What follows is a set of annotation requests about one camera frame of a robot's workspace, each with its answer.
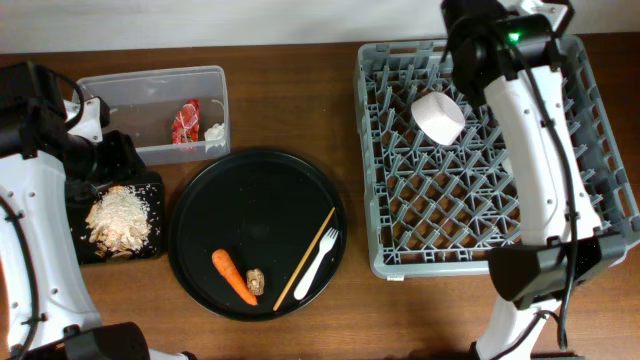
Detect brown walnut lump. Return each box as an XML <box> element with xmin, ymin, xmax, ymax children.
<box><xmin>246</xmin><ymin>269</ymin><xmax>265</xmax><ymax>296</ymax></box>

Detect wooden chopstick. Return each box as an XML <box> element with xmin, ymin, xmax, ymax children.
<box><xmin>272</xmin><ymin>207</ymin><xmax>336</xmax><ymax>313</ymax></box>

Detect pink bowl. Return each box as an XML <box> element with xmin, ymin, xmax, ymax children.
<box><xmin>411</xmin><ymin>92</ymin><xmax>466</xmax><ymax>146</ymax></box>

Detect black rectangular tray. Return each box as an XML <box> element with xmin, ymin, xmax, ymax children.
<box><xmin>67</xmin><ymin>171</ymin><xmax>166</xmax><ymax>266</ymax></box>

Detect grey dishwasher rack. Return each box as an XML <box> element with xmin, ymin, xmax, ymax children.
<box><xmin>354</xmin><ymin>36</ymin><xmax>639</xmax><ymax>280</ymax></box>

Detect white plastic fork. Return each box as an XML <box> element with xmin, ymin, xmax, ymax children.
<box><xmin>294</xmin><ymin>228</ymin><xmax>339</xmax><ymax>300</ymax></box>

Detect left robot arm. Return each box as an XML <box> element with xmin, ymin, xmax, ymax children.
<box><xmin>1</xmin><ymin>62</ymin><xmax>167</xmax><ymax>359</ymax></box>

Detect round black tray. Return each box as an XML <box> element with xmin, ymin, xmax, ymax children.
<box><xmin>167</xmin><ymin>149</ymin><xmax>347</xmax><ymax>322</ymax></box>

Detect white tissue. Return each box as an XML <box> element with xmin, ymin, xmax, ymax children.
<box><xmin>204</xmin><ymin>124</ymin><xmax>226</xmax><ymax>144</ymax></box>

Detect rice and peanut shell scraps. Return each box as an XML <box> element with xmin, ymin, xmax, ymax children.
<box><xmin>69</xmin><ymin>183</ymin><xmax>164</xmax><ymax>259</ymax></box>

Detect red snack wrapper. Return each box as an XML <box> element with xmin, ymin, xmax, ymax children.
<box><xmin>171</xmin><ymin>99</ymin><xmax>200</xmax><ymax>144</ymax></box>

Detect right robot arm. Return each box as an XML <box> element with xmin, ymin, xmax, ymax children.
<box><xmin>441</xmin><ymin>0</ymin><xmax>627</xmax><ymax>359</ymax></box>

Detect orange carrot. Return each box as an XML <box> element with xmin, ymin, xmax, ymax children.
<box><xmin>212</xmin><ymin>249</ymin><xmax>258</xmax><ymax>306</ymax></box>

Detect clear plastic bin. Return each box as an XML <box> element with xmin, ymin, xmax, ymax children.
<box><xmin>77</xmin><ymin>65</ymin><xmax>231</xmax><ymax>166</ymax></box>

